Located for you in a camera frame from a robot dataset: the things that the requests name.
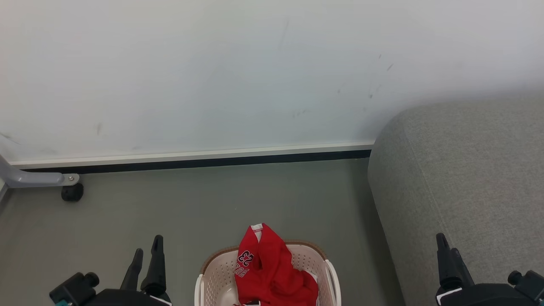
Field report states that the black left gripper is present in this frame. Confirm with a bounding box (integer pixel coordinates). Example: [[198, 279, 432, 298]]
[[83, 235, 173, 306]]

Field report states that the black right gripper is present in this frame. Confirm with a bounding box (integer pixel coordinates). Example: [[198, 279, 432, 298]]
[[436, 233, 530, 306]]

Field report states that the red basketball jersey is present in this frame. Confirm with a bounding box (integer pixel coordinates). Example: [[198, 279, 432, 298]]
[[235, 224, 320, 306]]

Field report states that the grey fabric sofa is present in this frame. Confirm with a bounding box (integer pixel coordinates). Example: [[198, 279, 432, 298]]
[[368, 96, 544, 306]]

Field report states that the white plastic laundry basket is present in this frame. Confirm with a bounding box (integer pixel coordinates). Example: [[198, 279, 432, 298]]
[[195, 241, 342, 306]]

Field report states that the black caster wheel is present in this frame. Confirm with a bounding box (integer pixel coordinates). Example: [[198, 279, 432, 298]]
[[61, 183, 85, 202]]

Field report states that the white and black baseboard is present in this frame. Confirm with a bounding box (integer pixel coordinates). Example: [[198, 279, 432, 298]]
[[8, 142, 375, 174]]

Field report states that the grey metal stand leg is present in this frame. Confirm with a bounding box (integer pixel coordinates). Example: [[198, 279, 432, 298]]
[[0, 155, 80, 189]]

